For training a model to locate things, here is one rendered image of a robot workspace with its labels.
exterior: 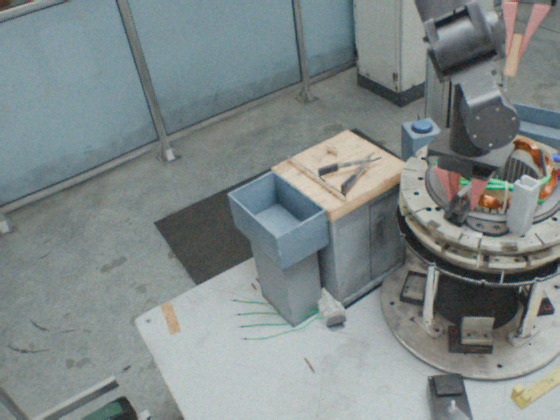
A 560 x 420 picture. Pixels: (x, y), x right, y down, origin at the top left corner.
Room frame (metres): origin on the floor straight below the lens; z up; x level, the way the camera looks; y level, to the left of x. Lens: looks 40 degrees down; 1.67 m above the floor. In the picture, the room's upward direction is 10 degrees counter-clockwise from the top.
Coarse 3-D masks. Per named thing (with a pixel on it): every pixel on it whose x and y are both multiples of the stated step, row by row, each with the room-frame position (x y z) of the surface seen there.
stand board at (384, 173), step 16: (320, 144) 0.93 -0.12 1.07; (336, 144) 0.92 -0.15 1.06; (352, 144) 0.91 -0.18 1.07; (368, 144) 0.90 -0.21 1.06; (304, 160) 0.88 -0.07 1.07; (320, 160) 0.87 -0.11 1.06; (336, 160) 0.86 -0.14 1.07; (352, 160) 0.85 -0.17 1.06; (384, 160) 0.83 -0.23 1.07; (400, 160) 0.82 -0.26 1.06; (288, 176) 0.83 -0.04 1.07; (304, 176) 0.83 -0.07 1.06; (336, 176) 0.81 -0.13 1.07; (368, 176) 0.79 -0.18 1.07; (384, 176) 0.78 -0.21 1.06; (400, 176) 0.79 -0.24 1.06; (304, 192) 0.78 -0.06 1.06; (320, 192) 0.77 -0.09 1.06; (352, 192) 0.75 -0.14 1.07; (368, 192) 0.75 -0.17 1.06; (336, 208) 0.71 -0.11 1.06; (352, 208) 0.73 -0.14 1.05
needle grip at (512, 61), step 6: (516, 36) 0.68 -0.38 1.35; (522, 36) 0.68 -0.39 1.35; (516, 42) 0.68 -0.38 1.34; (510, 48) 0.68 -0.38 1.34; (516, 48) 0.68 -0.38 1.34; (510, 54) 0.68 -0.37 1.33; (516, 54) 0.67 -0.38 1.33; (510, 60) 0.67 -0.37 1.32; (516, 60) 0.67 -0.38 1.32; (504, 66) 0.68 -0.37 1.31; (510, 66) 0.67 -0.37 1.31; (516, 66) 0.67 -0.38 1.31; (504, 72) 0.67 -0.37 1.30; (510, 72) 0.67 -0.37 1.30
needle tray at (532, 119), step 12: (516, 108) 0.96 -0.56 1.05; (528, 108) 0.94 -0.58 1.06; (540, 108) 0.93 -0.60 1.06; (528, 120) 0.94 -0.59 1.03; (540, 120) 0.92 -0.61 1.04; (552, 120) 0.91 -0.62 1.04; (528, 132) 0.85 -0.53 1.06; (540, 132) 0.90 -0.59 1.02; (552, 132) 0.89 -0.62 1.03; (552, 144) 0.81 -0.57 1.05
